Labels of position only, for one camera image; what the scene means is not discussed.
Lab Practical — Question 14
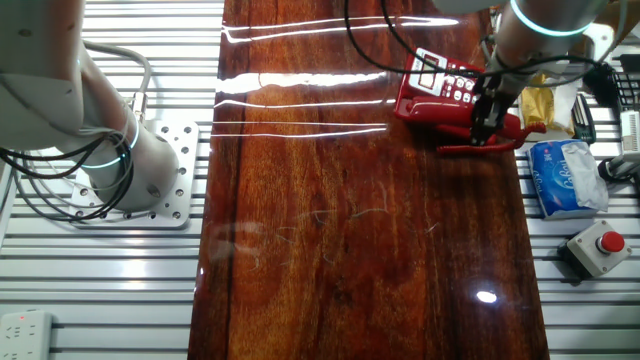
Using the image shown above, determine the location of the grey box red stop button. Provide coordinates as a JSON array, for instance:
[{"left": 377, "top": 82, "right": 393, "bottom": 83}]
[{"left": 557, "top": 219, "right": 634, "bottom": 281}]

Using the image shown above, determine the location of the looped black cable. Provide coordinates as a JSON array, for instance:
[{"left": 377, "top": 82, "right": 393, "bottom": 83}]
[{"left": 0, "top": 132, "right": 135, "bottom": 224}]

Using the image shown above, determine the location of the reddish brown wooden board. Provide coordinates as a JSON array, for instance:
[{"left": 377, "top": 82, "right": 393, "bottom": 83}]
[{"left": 187, "top": 0, "right": 551, "bottom": 360}]

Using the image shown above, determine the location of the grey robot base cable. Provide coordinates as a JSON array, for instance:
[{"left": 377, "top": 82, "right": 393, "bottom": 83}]
[{"left": 82, "top": 42, "right": 154, "bottom": 124}]

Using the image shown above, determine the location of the red telephone base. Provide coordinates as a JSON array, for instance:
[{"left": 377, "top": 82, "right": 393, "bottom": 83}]
[{"left": 394, "top": 47, "right": 501, "bottom": 126}]

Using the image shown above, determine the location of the white power strip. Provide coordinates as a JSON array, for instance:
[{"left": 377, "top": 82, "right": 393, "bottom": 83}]
[{"left": 0, "top": 309, "right": 54, "bottom": 360}]

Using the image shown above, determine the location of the blue tissue pack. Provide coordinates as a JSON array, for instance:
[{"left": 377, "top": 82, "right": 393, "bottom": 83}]
[{"left": 527, "top": 138, "right": 610, "bottom": 221}]

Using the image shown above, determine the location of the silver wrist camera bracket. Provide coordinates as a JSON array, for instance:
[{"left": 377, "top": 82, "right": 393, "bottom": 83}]
[{"left": 579, "top": 22, "right": 616, "bottom": 64}]

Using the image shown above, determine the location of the gold tissue pack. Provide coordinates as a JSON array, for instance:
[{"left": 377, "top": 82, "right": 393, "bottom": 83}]
[{"left": 517, "top": 73, "right": 581, "bottom": 141}]

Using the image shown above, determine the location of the black camera cable with plug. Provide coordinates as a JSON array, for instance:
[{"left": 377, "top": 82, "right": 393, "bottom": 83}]
[{"left": 344, "top": 0, "right": 617, "bottom": 109}]

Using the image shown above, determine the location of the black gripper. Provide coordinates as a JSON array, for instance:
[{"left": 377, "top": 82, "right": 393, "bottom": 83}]
[{"left": 469, "top": 74, "right": 516, "bottom": 148}]

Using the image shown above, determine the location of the black computer keyboard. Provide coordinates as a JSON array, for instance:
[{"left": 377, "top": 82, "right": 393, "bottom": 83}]
[{"left": 612, "top": 72, "right": 640, "bottom": 114}]

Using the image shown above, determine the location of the silver robot mounting plate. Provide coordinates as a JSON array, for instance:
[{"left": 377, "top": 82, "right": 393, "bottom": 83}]
[{"left": 67, "top": 119, "right": 200, "bottom": 230}]

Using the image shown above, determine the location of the brown cardboard box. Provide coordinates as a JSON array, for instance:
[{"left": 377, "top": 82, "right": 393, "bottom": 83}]
[{"left": 594, "top": 0, "right": 640, "bottom": 46}]

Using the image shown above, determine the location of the small dark ribbed object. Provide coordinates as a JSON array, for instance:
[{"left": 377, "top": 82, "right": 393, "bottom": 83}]
[{"left": 572, "top": 92, "right": 599, "bottom": 146}]

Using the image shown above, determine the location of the red phone cord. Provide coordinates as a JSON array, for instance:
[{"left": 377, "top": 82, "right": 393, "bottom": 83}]
[{"left": 437, "top": 121, "right": 548, "bottom": 155}]

